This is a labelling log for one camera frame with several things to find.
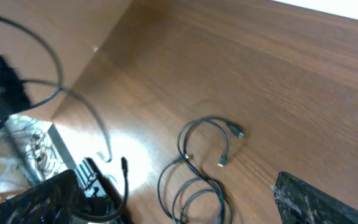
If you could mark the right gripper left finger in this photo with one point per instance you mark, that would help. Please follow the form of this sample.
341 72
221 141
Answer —
53 201

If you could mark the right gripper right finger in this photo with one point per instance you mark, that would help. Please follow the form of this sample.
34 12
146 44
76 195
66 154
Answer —
300 203

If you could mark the black aluminium mounting rail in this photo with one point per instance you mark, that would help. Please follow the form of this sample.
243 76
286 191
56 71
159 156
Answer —
99 199

